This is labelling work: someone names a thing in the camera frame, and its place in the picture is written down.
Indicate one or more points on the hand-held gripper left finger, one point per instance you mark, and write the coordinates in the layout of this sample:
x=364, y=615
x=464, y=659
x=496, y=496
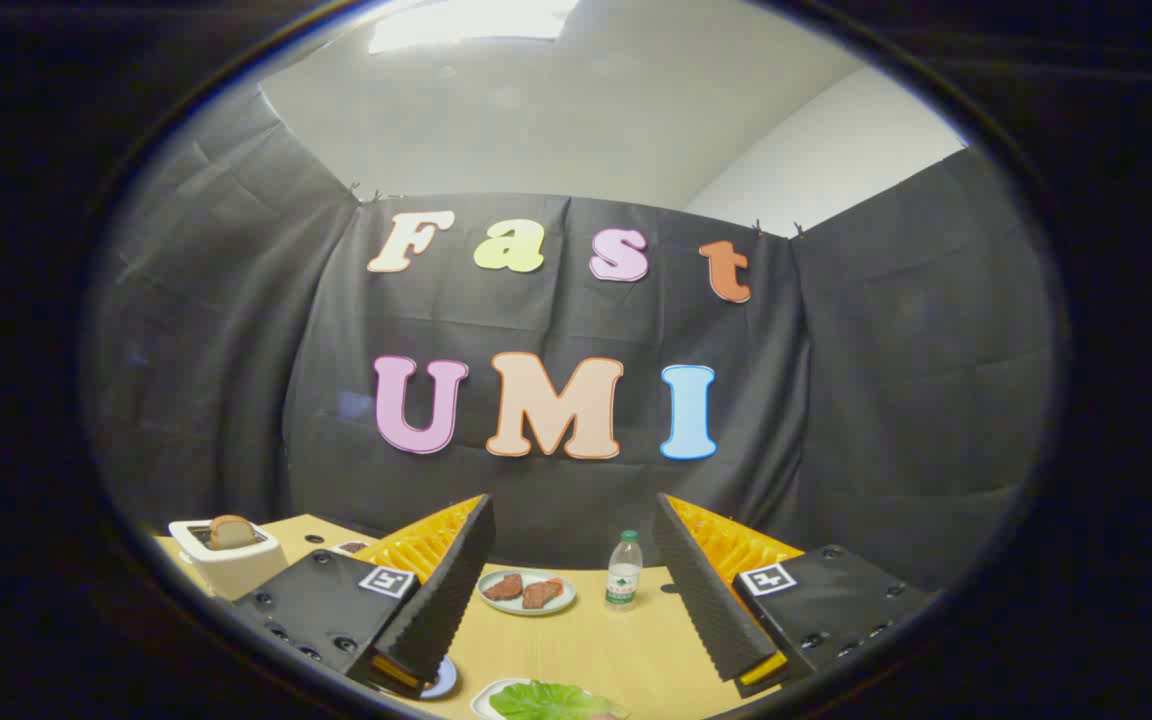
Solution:
x=446, y=600

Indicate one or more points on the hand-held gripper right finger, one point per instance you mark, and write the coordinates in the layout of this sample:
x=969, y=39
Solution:
x=706, y=600

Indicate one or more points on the green lettuce leaf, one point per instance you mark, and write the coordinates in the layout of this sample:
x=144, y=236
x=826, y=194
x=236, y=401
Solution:
x=546, y=702

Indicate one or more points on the brown crust bread slice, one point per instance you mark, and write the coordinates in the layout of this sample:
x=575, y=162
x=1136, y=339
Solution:
x=232, y=532

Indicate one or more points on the brown meat patty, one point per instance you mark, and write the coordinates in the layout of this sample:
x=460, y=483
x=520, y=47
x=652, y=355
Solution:
x=503, y=587
x=542, y=593

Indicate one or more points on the blue round plate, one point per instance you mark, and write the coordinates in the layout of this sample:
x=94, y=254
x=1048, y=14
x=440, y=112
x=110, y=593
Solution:
x=444, y=680

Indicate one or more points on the clear plastic water bottle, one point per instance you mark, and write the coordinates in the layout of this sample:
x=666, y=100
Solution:
x=624, y=575

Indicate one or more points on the white square plate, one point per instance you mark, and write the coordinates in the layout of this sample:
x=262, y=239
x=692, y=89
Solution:
x=481, y=701

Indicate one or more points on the pale green oval plate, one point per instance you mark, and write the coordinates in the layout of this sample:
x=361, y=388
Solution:
x=569, y=597

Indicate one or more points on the white toaster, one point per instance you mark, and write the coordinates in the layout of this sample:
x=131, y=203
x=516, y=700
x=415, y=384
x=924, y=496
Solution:
x=236, y=572

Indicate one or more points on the black backdrop cloth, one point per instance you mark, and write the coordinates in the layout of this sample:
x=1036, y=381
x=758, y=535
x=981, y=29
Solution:
x=836, y=400

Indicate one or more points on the ceiling light panel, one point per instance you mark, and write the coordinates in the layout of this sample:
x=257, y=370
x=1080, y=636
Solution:
x=466, y=20

